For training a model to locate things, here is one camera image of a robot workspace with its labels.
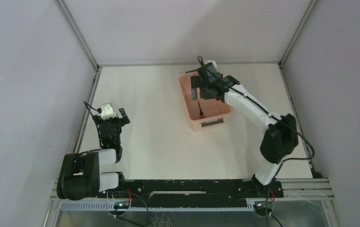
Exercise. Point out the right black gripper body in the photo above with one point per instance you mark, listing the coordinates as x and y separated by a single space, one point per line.
204 92

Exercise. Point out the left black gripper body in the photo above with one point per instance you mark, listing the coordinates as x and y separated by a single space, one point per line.
111 120

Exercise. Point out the red black screwdriver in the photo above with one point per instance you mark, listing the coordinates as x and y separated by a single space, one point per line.
202 116

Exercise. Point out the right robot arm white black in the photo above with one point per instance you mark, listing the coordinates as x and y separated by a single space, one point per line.
280 135

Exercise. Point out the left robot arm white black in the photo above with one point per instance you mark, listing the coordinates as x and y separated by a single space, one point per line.
80 175

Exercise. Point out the pink plastic bin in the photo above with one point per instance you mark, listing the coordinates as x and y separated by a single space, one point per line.
216 112

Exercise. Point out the left controller circuit board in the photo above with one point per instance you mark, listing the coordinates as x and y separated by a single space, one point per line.
121 205

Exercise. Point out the controller circuit board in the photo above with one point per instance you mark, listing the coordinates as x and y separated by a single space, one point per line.
121 205
262 209

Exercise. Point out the right controller circuit board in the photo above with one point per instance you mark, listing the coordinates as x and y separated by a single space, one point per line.
262 209

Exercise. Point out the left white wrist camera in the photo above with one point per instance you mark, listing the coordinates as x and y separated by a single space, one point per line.
107 112

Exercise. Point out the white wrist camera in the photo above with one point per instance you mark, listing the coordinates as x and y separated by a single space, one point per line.
107 112
211 66

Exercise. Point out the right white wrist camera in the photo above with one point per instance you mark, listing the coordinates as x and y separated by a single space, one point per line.
211 66

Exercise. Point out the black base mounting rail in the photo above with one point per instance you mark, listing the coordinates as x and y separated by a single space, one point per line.
205 193

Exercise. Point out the perforated metal cable tray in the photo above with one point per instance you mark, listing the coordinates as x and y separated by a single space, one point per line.
109 206

